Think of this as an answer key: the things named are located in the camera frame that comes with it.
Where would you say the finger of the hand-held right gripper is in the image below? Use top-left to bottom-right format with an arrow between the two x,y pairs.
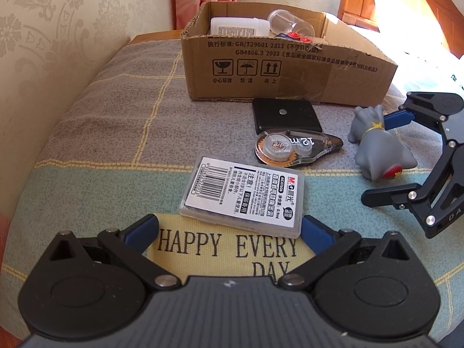
382,92 -> 446,132
361,148 -> 459,222

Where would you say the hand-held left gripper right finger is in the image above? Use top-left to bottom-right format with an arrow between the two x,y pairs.
277,215 -> 412,287

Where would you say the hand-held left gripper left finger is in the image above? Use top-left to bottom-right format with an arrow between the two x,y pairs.
47,214 -> 182,291

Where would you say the grey toy figure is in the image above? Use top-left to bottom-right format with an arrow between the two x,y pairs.
347,104 -> 417,181

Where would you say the clear labelled plastic case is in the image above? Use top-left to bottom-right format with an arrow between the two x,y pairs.
179,157 -> 305,239

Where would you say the brown cardboard box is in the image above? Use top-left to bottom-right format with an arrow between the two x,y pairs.
180,2 -> 399,107

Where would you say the blue device with red buttons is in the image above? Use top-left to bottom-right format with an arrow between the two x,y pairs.
275,32 -> 314,43

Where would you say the clear plastic jar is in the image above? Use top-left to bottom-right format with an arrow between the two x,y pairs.
267,8 -> 314,39

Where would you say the white plastic bottle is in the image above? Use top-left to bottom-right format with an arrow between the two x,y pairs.
209,17 -> 271,37

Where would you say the clear correction tape dispenser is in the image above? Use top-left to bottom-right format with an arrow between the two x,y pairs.
255,129 -> 343,167

